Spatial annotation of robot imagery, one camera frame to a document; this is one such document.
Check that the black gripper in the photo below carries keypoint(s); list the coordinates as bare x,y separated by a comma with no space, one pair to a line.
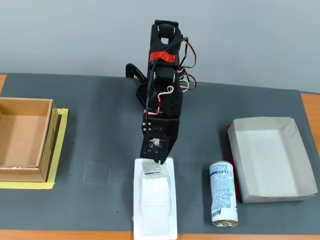
163,126

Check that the sandwich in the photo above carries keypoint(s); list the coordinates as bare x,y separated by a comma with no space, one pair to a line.
155,200

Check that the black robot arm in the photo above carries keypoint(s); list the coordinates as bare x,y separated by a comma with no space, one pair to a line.
165,75

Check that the red tape on arm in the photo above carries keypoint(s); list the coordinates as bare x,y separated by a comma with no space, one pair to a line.
162,57

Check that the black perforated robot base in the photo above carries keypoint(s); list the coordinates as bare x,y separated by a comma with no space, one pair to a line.
141,93

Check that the red sheet under box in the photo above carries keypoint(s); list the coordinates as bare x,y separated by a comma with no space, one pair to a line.
228,127

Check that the gray paper box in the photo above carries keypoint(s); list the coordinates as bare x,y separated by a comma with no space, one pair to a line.
270,162

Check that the brown cardboard box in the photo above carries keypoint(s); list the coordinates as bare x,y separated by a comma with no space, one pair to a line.
22,130

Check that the white blue Milkis can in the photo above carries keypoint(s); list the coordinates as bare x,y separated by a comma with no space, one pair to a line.
222,190

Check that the dark gray table mat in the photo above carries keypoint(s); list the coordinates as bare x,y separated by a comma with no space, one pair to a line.
100,125

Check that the black table clamp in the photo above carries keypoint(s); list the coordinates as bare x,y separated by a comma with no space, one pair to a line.
130,68

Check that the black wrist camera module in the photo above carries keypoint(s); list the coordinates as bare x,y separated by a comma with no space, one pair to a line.
155,147

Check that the yellow tape frame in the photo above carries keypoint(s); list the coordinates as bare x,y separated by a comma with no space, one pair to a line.
25,185

